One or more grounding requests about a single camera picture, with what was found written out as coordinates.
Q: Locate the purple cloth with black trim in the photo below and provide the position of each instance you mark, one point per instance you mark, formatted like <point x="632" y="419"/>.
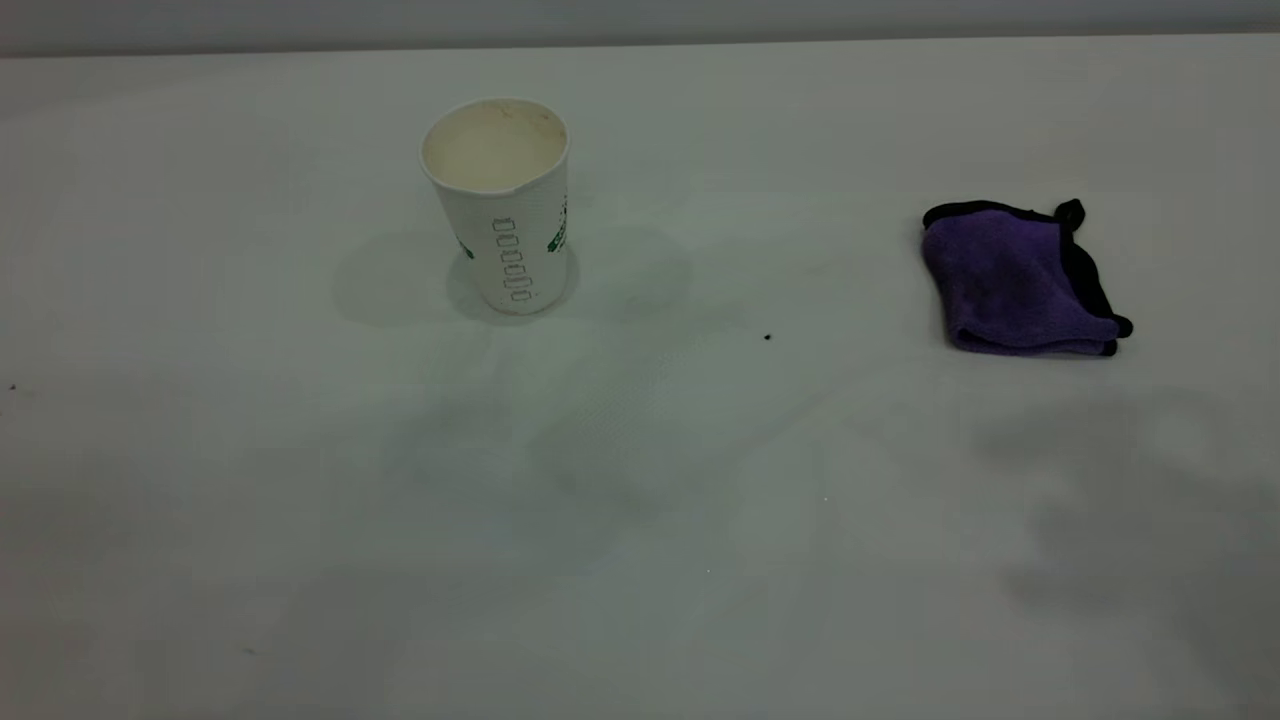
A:
<point x="1010" y="285"/>

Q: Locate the white Coffee Star paper cup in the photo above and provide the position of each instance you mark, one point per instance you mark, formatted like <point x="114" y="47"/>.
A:
<point x="505" y="230"/>

